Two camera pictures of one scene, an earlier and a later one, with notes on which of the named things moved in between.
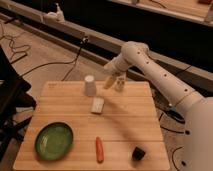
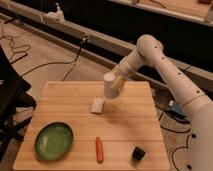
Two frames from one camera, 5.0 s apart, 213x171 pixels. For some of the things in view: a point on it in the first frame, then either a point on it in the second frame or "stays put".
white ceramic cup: (90, 85) → (112, 88)
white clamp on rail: (57, 16) stays put
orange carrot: (100, 156) stays put
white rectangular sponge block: (97, 105) stays put
